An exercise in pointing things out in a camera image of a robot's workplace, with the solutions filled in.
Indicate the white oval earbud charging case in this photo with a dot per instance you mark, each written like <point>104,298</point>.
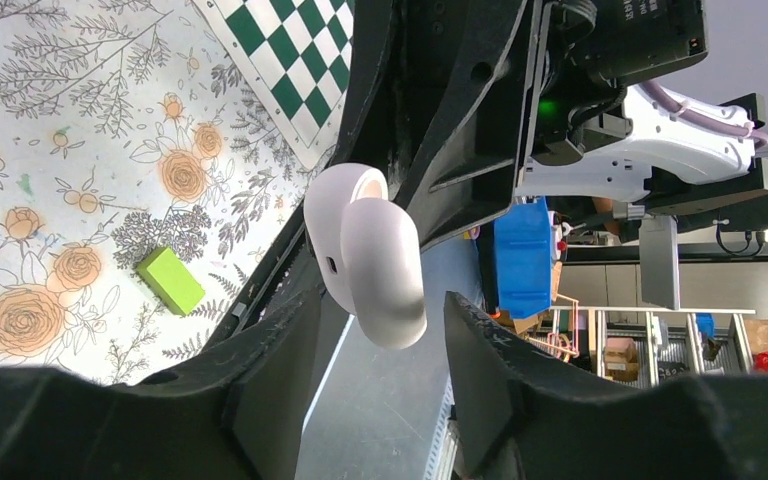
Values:
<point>368,251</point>

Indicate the green white checkerboard mat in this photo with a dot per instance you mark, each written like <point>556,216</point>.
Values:
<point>295,55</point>

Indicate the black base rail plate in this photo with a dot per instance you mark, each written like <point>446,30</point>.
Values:
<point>271,291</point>

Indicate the background storage shelf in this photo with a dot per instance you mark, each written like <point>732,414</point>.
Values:
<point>640,347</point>

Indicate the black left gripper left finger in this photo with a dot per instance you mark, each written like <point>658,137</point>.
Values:
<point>235,411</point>

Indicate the blue plastic bin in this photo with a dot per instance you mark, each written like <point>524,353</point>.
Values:
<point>523,245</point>

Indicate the green toy brick lower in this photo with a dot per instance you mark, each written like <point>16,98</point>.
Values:
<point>170,280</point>

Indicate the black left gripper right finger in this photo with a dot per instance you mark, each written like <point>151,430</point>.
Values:
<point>523,414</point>

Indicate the floral patterned table mat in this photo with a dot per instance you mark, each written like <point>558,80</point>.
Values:
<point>125,126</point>

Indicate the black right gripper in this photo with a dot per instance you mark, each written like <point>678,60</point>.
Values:
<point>452,97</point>

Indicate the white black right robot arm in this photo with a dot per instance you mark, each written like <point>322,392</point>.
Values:
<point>705,156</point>

